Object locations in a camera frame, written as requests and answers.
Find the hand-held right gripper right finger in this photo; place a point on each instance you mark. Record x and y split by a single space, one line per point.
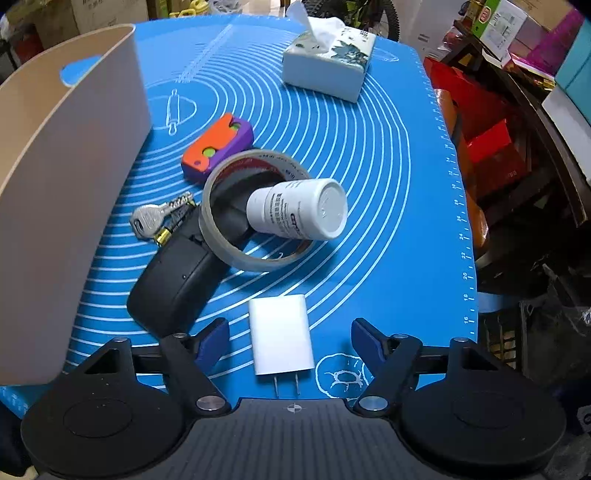
367 340

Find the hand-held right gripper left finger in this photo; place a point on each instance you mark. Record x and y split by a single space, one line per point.
214 342

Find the black handheld device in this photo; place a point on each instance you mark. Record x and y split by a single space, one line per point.
171 286

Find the clear tape roll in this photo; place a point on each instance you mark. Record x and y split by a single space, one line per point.
211 240

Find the white pill bottle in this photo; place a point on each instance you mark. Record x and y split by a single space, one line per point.
295 207

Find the beige plastic storage bin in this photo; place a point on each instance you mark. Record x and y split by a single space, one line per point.
69 184

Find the gold black battery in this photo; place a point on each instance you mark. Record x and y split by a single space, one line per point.
162 237

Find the black plastic crate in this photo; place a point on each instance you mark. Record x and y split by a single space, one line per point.
503 332

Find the silver keys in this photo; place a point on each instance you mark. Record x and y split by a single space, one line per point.
145 221

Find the blue silicone baking mat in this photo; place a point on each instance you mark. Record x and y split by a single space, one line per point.
369 184

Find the orange purple toy knife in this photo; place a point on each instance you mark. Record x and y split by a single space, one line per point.
207 147

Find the red box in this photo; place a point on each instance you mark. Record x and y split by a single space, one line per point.
491 147

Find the white tissue box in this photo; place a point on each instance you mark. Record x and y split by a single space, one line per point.
323 69

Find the dark wooden side table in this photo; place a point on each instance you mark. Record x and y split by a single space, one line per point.
535 120

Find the bicycle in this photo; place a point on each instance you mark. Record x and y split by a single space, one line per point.
388 18

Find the yellow plastic jug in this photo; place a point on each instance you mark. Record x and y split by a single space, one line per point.
189 5

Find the green white carton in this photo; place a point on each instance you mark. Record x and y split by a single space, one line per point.
501 27

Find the teal box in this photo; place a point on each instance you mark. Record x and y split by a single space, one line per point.
577 69

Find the large wrapped cardboard box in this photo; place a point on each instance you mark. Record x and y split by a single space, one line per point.
106 11

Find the pink purple box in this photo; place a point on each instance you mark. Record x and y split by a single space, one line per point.
554 41

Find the white wall charger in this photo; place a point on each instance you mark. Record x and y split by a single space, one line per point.
281 337

